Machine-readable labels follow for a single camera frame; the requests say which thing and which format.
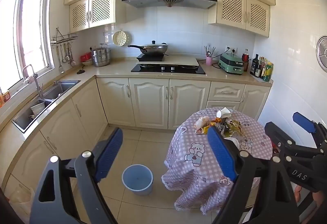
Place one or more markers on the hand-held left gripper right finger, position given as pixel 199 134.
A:
pixel 222 155

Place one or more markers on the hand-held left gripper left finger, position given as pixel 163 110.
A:
pixel 109 155

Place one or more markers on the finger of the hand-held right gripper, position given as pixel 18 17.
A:
pixel 278 135
pixel 302 121

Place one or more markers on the black snack wrapper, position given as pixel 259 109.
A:
pixel 224 128

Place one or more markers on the golden green wrapper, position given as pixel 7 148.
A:
pixel 236 127

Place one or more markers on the orange snack wrapper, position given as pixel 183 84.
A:
pixel 217 119

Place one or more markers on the blue plastic bin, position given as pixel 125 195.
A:
pixel 138 185

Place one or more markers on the person's right hand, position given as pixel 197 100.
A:
pixel 319 198

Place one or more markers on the white crumpled tissue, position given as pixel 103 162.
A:
pixel 226 111
pixel 233 141

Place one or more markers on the pink checked tablecloth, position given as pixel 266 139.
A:
pixel 194 142

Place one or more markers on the small yellow wrapper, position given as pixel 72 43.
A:
pixel 213 124

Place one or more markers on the red white snack packet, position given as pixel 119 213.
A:
pixel 199 131

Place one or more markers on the white paper cup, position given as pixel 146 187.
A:
pixel 219 113

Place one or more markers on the green yellow bottle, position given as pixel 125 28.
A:
pixel 267 73

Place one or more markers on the cream base cabinets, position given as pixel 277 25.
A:
pixel 150 101

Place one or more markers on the brown glass bottle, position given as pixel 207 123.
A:
pixel 260 68

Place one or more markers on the steel strainer lid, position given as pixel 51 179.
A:
pixel 322 54

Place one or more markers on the dark soy sauce bottle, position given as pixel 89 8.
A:
pixel 254 67

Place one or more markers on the red label sauce bottle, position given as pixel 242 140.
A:
pixel 246 63

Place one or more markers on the steel kitchen sink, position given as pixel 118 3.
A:
pixel 61 87

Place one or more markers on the green electric grill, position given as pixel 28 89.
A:
pixel 230 63

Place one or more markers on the small black tool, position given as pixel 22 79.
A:
pixel 80 71

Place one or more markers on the pink utensil holder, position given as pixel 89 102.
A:
pixel 208 61

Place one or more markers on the steel stockpot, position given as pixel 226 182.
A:
pixel 101 59

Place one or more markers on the black gas hob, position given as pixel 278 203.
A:
pixel 158 70

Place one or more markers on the steel slotted spatula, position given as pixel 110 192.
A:
pixel 60 68

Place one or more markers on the steel skimmer spoon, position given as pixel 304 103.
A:
pixel 72 61

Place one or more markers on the white hob cover board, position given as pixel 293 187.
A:
pixel 184 61

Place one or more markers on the red container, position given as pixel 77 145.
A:
pixel 86 56

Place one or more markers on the steel faucet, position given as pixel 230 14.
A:
pixel 37 83

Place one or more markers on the black induction cooker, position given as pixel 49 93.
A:
pixel 150 57

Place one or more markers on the steel ladle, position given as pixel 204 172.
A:
pixel 64 59

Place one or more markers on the steel wok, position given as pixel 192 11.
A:
pixel 153 51

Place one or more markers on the cream round steamer tray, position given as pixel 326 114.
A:
pixel 121 38

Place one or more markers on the glass wok lid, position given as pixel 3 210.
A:
pixel 154 45

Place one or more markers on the orange bottle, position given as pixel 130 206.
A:
pixel 5 98

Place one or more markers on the cream lattice door cabinet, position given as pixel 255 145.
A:
pixel 237 12
pixel 92 9

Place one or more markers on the kitchen window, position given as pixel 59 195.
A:
pixel 28 35

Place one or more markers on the white wall socket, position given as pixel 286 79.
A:
pixel 232 49

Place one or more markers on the steel utensil wall rack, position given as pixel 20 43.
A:
pixel 62 37

